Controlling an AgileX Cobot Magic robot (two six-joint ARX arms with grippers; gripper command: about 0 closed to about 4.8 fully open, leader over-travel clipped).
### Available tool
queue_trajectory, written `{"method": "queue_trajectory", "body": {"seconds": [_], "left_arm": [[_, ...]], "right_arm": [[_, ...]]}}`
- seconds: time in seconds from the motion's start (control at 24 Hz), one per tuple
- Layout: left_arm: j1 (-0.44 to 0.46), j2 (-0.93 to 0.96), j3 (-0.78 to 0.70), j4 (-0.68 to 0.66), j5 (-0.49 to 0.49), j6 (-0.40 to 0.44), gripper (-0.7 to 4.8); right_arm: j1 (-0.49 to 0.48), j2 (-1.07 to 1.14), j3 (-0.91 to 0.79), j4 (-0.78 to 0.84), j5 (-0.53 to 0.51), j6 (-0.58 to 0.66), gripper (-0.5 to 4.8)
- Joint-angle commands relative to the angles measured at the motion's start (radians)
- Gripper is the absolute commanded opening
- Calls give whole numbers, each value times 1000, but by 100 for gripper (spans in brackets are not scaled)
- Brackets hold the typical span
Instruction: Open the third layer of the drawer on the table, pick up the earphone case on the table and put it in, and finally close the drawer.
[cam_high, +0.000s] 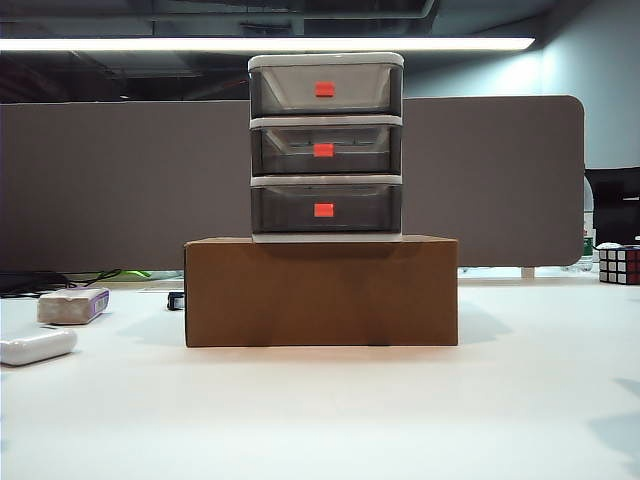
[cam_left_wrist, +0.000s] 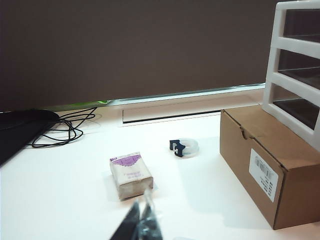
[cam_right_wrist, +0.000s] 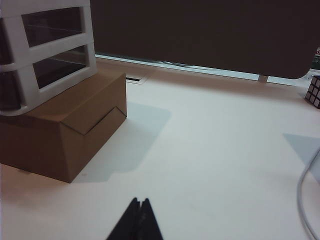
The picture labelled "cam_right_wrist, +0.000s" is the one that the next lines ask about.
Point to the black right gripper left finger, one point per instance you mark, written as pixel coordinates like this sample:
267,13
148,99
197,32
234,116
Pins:
125,225

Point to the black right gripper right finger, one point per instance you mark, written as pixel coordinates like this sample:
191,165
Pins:
148,225

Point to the brown cardboard box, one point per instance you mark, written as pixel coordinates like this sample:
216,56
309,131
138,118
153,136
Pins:
50,140

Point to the black Rubik's cube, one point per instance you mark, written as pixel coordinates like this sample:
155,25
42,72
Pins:
313,90

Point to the clear bottle with label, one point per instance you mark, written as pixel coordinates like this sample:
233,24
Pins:
317,60

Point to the white plastic drawer cabinet frame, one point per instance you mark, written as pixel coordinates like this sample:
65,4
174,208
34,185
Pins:
15,42

